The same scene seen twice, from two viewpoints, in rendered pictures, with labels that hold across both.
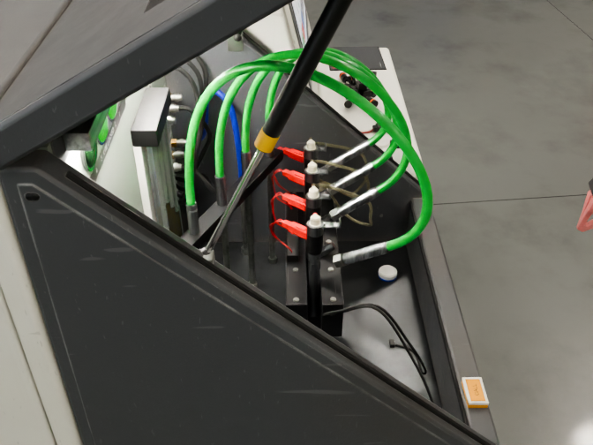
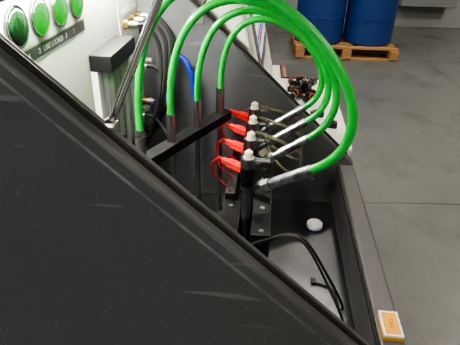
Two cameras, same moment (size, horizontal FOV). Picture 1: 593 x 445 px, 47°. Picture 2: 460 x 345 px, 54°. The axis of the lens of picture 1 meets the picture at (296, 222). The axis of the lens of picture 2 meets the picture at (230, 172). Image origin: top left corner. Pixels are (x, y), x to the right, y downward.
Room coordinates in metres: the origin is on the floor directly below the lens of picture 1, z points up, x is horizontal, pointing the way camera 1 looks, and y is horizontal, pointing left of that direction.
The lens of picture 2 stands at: (0.16, -0.07, 1.51)
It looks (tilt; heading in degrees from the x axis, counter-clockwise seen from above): 30 degrees down; 5
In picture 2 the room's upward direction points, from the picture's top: 2 degrees clockwise
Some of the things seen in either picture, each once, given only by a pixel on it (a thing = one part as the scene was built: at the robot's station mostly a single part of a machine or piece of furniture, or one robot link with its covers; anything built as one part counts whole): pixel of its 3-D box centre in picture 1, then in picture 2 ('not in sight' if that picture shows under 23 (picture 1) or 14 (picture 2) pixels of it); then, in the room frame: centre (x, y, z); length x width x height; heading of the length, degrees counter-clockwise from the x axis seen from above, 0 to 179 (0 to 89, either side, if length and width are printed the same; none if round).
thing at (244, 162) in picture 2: (320, 270); (251, 205); (0.89, -0.04, 1.01); 0.05 x 0.03 x 0.21; 91
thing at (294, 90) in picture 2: (361, 85); (303, 85); (1.63, -0.17, 1.01); 0.23 x 0.11 x 0.06; 1
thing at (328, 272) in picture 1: (311, 271); (247, 213); (1.01, -0.03, 0.91); 0.34 x 0.10 x 0.15; 1
